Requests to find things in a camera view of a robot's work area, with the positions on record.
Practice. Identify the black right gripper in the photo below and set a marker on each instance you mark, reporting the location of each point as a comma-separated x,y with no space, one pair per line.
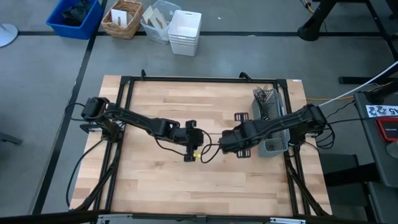
239,137

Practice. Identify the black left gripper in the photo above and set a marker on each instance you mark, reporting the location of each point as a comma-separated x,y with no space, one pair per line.
192,138

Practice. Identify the grey plastic cutlery basket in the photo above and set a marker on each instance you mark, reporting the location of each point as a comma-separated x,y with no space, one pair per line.
273,149

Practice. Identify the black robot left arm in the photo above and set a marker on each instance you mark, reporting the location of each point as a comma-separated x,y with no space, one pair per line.
136,118

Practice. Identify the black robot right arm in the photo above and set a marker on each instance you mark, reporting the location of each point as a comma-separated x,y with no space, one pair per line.
286,119

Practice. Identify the white stacked plastic bins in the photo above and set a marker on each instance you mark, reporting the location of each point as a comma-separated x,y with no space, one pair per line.
185,28

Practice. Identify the black bench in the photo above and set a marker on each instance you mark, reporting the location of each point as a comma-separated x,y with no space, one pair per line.
348,177

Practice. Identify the beige card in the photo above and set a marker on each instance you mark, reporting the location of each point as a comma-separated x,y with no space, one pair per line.
157,20
147,12

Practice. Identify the wicker basket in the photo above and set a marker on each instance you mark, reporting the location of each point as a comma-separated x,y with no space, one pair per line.
119,32

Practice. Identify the black stand base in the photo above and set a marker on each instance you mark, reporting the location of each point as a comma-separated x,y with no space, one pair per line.
311,29

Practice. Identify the grey cart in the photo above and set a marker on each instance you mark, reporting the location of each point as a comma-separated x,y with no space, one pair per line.
370,149

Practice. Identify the clear plastic bin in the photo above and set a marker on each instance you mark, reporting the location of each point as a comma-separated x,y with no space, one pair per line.
172,6

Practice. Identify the white card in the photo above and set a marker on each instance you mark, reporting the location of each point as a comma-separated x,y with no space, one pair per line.
122,14

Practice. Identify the white printed label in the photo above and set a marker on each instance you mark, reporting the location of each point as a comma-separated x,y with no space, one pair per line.
381,111

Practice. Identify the red and black device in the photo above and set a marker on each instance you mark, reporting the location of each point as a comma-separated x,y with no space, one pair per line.
388,129

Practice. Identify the blue plastic bin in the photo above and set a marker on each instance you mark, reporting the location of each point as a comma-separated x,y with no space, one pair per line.
84,31

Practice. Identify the black cloth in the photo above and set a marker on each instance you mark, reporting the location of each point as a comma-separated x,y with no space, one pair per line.
76,15

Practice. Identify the black floor object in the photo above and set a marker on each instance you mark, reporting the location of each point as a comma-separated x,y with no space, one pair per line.
9,138

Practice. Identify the grey round floor base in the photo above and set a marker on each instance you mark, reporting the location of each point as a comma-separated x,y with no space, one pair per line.
6,34

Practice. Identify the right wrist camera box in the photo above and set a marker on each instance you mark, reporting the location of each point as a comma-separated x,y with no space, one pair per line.
243,153

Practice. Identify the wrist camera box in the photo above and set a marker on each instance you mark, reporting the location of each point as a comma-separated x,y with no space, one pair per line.
243,153
189,157

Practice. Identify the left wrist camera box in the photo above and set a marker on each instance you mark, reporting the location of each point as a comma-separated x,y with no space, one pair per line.
189,157

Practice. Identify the black floor rail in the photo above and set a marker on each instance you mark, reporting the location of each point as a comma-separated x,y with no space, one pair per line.
351,80

